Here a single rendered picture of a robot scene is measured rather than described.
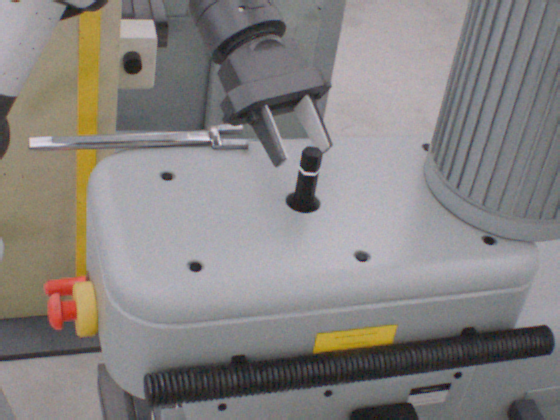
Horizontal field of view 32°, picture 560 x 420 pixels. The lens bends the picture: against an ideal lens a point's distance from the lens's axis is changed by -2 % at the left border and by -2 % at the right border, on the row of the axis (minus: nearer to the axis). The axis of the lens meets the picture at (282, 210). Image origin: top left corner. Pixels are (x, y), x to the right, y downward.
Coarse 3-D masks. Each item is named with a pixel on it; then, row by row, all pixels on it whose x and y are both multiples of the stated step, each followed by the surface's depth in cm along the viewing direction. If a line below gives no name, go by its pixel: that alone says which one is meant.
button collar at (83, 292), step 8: (80, 288) 104; (88, 288) 104; (80, 296) 103; (88, 296) 103; (80, 304) 103; (88, 304) 103; (80, 312) 103; (88, 312) 103; (96, 312) 103; (80, 320) 103; (88, 320) 103; (96, 320) 104; (80, 328) 104; (88, 328) 104; (96, 328) 104; (80, 336) 105; (88, 336) 105
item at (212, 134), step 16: (208, 128) 112; (224, 128) 112; (240, 128) 113; (32, 144) 105; (48, 144) 105; (64, 144) 106; (80, 144) 106; (96, 144) 107; (112, 144) 107; (128, 144) 108; (144, 144) 108; (160, 144) 109; (176, 144) 109; (192, 144) 110; (208, 144) 110; (224, 144) 110; (240, 144) 110
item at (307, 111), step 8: (312, 96) 104; (304, 104) 104; (312, 104) 103; (296, 112) 106; (304, 112) 104; (312, 112) 103; (304, 120) 105; (312, 120) 104; (320, 120) 103; (304, 128) 105; (312, 128) 104; (320, 128) 103; (312, 136) 104; (320, 136) 103; (328, 136) 103; (320, 144) 104; (328, 144) 103
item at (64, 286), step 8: (48, 280) 116; (56, 280) 116; (64, 280) 116; (72, 280) 116; (80, 280) 116; (48, 288) 115; (56, 288) 115; (64, 288) 115; (72, 288) 116; (64, 296) 116
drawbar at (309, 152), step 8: (304, 152) 100; (312, 152) 100; (320, 152) 101; (304, 160) 100; (312, 160) 100; (320, 160) 101; (304, 168) 101; (312, 168) 101; (304, 176) 101; (312, 176) 101; (296, 184) 103; (304, 184) 102; (312, 184) 102; (296, 192) 103; (304, 192) 103; (312, 192) 103; (296, 200) 104; (304, 200) 103; (312, 200) 104; (296, 208) 104; (304, 208) 104; (312, 208) 105
